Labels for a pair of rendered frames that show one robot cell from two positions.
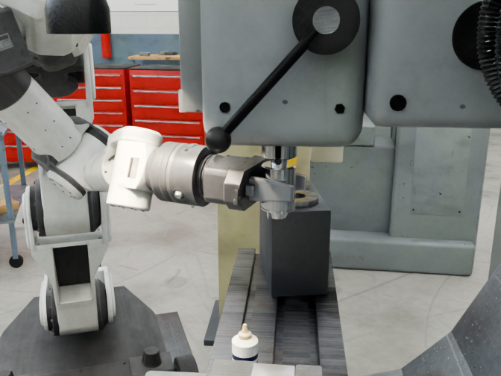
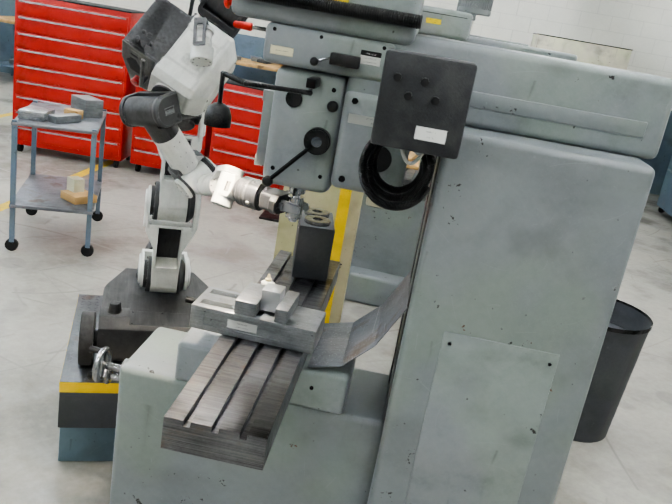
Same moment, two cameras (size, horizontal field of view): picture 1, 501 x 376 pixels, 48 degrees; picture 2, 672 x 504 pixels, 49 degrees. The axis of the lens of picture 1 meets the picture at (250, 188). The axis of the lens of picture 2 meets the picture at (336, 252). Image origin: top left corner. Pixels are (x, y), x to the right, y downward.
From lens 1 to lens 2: 1.34 m
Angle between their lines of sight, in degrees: 2
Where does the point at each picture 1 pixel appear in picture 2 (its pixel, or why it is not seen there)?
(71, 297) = (163, 264)
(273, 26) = (297, 138)
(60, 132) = (187, 159)
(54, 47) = (192, 111)
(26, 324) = (122, 283)
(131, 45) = not seen: hidden behind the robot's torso
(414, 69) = (349, 166)
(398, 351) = not seen: hidden behind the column
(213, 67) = (270, 150)
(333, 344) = (318, 301)
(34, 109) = (177, 145)
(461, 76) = not seen: hidden behind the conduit
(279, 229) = (302, 236)
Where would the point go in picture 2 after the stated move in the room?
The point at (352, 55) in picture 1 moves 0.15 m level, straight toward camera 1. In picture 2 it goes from (327, 156) to (313, 165)
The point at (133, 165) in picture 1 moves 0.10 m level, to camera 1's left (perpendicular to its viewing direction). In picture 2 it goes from (227, 185) to (193, 179)
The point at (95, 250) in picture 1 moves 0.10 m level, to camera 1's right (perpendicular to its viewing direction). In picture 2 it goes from (186, 234) to (212, 239)
